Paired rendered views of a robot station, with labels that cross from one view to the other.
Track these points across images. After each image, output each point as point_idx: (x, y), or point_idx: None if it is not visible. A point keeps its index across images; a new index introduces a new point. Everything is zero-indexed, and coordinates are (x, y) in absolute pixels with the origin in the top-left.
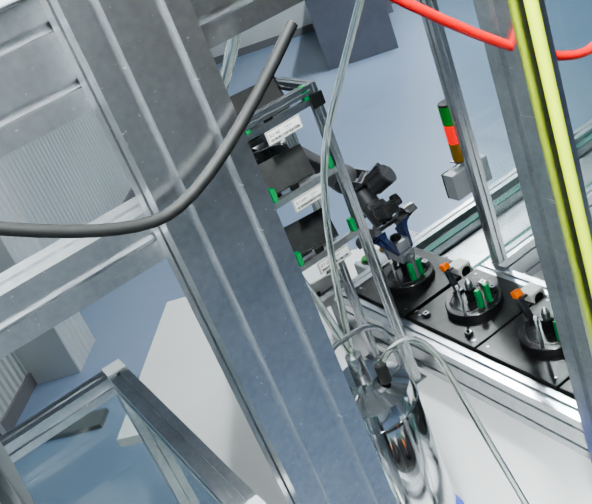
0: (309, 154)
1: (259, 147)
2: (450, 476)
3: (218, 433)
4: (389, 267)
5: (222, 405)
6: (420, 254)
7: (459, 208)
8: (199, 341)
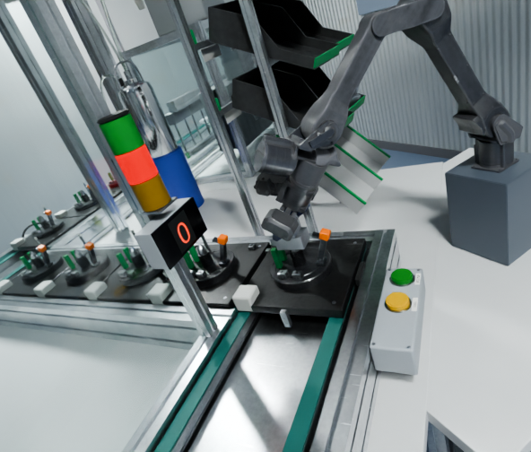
0: (344, 62)
1: (403, 4)
2: (213, 231)
3: (388, 180)
4: (346, 273)
5: (415, 186)
6: (318, 301)
7: (339, 432)
8: None
